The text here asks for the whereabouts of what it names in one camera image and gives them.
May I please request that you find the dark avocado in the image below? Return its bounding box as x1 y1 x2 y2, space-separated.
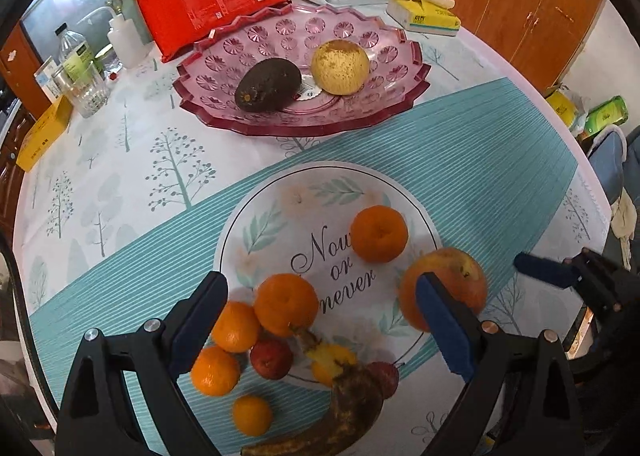
234 58 303 113

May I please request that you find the yellow flat box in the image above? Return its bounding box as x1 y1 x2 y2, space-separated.
16 95 75 172

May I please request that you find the yellow round citrus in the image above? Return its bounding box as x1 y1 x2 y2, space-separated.
311 40 371 96

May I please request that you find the teal striped placemat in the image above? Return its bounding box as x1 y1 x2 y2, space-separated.
30 77 593 456

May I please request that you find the white round sticker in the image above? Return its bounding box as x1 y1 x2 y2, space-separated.
296 78 323 103

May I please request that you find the red lychee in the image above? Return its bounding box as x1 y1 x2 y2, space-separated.
250 337 294 381
367 361 401 399

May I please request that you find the clear drinking glass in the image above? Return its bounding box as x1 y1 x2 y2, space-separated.
52 63 111 118

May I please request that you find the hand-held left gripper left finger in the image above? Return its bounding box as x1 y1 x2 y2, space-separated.
55 271 231 456

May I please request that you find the tree print tablecloth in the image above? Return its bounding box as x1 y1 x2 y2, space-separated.
12 0 616 456

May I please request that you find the small white carton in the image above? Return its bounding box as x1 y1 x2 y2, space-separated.
35 56 63 104

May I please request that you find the pink glass fruit bowl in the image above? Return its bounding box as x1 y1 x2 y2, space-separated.
172 3 432 138

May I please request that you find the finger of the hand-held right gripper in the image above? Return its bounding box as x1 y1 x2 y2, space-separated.
514 247 626 317

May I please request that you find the wooden sideboard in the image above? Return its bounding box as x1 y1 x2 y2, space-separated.
0 23 56 242

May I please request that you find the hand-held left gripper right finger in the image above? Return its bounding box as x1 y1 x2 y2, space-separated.
416 272 586 456

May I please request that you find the green packet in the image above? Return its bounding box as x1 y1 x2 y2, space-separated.
582 96 628 137

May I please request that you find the red apple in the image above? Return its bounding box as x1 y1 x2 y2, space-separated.
398 247 488 333

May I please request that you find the wooden cabinet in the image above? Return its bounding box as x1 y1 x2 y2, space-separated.
416 0 606 92

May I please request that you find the overripe brown banana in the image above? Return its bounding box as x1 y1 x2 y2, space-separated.
240 326 386 456

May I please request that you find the red jar package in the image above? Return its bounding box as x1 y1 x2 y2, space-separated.
136 0 288 62

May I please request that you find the clear plastic bottle green label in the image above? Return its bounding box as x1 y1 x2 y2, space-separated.
58 23 103 87

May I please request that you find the blue chair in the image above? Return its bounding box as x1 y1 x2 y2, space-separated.
587 126 640 217

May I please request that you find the yellow plastic bag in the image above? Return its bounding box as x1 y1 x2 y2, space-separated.
545 86 581 127

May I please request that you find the white squeeze bottle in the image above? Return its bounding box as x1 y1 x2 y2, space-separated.
80 6 151 69

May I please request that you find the cream cloth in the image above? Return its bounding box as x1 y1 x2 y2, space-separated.
612 191 638 272

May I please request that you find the small orange mandarin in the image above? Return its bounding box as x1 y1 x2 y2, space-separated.
231 395 274 437

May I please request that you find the small dark jar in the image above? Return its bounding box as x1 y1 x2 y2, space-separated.
95 47 123 73

